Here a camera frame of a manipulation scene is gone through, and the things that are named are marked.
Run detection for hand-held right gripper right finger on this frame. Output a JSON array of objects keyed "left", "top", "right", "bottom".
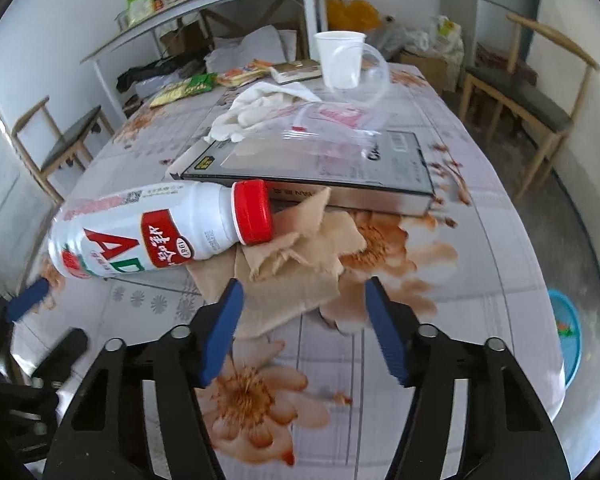
[{"left": 364, "top": 276, "right": 572, "bottom": 480}]

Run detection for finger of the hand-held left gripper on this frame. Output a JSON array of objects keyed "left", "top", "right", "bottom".
[
  {"left": 32, "top": 329, "right": 88, "bottom": 378},
  {"left": 0, "top": 279, "right": 51, "bottom": 341}
]

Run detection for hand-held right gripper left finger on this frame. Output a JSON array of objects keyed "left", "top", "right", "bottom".
[{"left": 42, "top": 278, "right": 246, "bottom": 480}]

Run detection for brown paper napkin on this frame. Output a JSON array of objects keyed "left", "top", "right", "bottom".
[{"left": 185, "top": 187, "right": 368, "bottom": 338}]

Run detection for white bottle red cap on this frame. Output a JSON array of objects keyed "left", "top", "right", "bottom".
[{"left": 47, "top": 179, "right": 275, "bottom": 281}]

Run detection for grey box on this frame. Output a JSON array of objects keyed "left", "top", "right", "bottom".
[{"left": 166, "top": 127, "right": 437, "bottom": 217}]

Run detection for blue plastic basket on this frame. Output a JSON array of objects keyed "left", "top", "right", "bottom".
[{"left": 547, "top": 287, "right": 582, "bottom": 391}]

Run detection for clear zip bag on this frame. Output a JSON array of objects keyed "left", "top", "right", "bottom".
[{"left": 280, "top": 101, "right": 396, "bottom": 161}]

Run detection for white tissue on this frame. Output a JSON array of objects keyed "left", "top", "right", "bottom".
[{"left": 203, "top": 81, "right": 323, "bottom": 143}]

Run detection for clear plastic cup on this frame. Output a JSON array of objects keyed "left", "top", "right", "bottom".
[{"left": 330, "top": 42, "right": 391, "bottom": 108}]

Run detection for floral tablecloth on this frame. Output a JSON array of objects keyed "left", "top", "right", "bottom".
[{"left": 10, "top": 60, "right": 566, "bottom": 480}]

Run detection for wooden chair dark seat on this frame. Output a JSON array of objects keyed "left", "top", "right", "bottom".
[
  {"left": 11, "top": 96, "right": 116, "bottom": 206},
  {"left": 459, "top": 12, "right": 600, "bottom": 201}
]

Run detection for green yellow packet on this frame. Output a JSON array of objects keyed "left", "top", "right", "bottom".
[{"left": 149, "top": 73, "right": 218, "bottom": 108}]

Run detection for black bag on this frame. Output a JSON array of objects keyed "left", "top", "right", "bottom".
[{"left": 116, "top": 57, "right": 206, "bottom": 93}]

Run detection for orange packet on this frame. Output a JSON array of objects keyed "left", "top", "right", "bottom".
[{"left": 215, "top": 59, "right": 276, "bottom": 87}]

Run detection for floor cardboard box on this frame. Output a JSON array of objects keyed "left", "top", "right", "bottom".
[{"left": 399, "top": 50, "right": 448, "bottom": 92}]

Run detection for white paper cup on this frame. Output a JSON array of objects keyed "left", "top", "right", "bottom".
[{"left": 314, "top": 31, "right": 367, "bottom": 90}]

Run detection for white sack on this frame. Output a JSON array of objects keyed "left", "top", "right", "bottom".
[{"left": 205, "top": 25, "right": 298, "bottom": 73}]

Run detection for dark wooden stool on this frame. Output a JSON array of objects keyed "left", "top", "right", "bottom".
[{"left": 475, "top": 42, "right": 538, "bottom": 86}]

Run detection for brown cardboard box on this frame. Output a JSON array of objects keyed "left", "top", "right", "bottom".
[{"left": 160, "top": 22, "right": 213, "bottom": 56}]

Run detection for white yellow plastic bag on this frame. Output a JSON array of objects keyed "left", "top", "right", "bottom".
[{"left": 405, "top": 15, "right": 465, "bottom": 61}]

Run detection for green food bag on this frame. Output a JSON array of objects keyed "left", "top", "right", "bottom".
[{"left": 126, "top": 0, "right": 157, "bottom": 26}]

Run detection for white side table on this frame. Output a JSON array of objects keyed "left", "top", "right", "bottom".
[{"left": 80, "top": 0, "right": 328, "bottom": 121}]

